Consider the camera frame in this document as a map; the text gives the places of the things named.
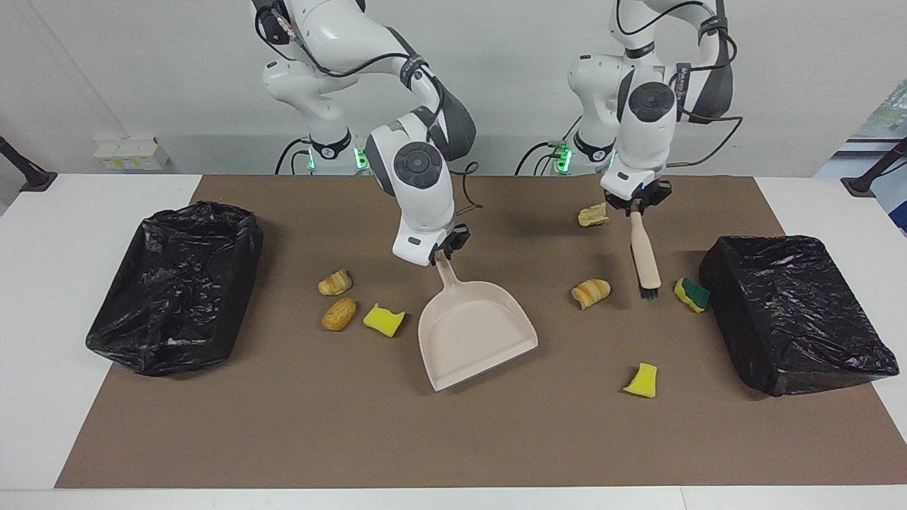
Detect yellow sponge with green pad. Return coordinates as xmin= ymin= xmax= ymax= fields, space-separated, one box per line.
xmin=673 ymin=277 xmax=711 ymax=314

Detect white wall socket box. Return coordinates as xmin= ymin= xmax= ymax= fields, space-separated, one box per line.
xmin=94 ymin=137 xmax=171 ymax=171

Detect small yellow sponge piece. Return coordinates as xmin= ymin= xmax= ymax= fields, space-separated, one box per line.
xmin=622 ymin=363 xmax=658 ymax=399

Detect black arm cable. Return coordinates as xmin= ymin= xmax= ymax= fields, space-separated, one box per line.
xmin=613 ymin=0 xmax=743 ymax=171
xmin=255 ymin=0 xmax=486 ymax=217

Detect black left base cable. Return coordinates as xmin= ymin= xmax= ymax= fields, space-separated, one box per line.
xmin=515 ymin=110 xmax=585 ymax=176

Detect small striped croissant piece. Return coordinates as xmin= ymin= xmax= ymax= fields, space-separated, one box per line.
xmin=317 ymin=268 xmax=353 ymax=297

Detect brown paper table mat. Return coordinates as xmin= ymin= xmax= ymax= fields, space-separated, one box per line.
xmin=55 ymin=175 xmax=907 ymax=489

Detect right black bin bag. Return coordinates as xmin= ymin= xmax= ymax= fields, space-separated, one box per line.
xmin=85 ymin=201 xmax=264 ymax=378

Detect notched yellow sponge piece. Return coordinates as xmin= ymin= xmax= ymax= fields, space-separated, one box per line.
xmin=363 ymin=303 xmax=407 ymax=338

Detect black right base cable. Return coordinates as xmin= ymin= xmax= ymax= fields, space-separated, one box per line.
xmin=275 ymin=138 xmax=312 ymax=176

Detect beige hand brush black bristles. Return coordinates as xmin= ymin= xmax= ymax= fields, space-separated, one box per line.
xmin=629 ymin=210 xmax=663 ymax=301

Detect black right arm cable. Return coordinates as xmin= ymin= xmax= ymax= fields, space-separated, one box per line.
xmin=255 ymin=0 xmax=486 ymax=217

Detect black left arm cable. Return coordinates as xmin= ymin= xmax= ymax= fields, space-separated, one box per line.
xmin=613 ymin=0 xmax=743 ymax=171

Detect boxy bin with black bag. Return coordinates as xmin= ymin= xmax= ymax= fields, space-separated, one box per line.
xmin=699 ymin=235 xmax=901 ymax=397

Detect black base cable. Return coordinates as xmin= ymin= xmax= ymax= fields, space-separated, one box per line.
xmin=275 ymin=138 xmax=312 ymax=176
xmin=515 ymin=110 xmax=585 ymax=176

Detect black stand foot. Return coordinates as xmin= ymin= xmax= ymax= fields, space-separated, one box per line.
xmin=0 ymin=136 xmax=57 ymax=192
xmin=841 ymin=137 xmax=907 ymax=198

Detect blue object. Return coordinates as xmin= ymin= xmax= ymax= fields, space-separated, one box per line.
xmin=882 ymin=177 xmax=907 ymax=236

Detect large striped croissant piece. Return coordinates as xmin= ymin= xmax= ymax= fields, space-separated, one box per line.
xmin=571 ymin=278 xmax=612 ymax=310

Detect beige plastic dustpan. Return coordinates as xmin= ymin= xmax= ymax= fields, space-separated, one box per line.
xmin=417 ymin=249 xmax=539 ymax=392

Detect brown oval bread roll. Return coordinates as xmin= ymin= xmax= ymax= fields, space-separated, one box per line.
xmin=321 ymin=297 xmax=358 ymax=332

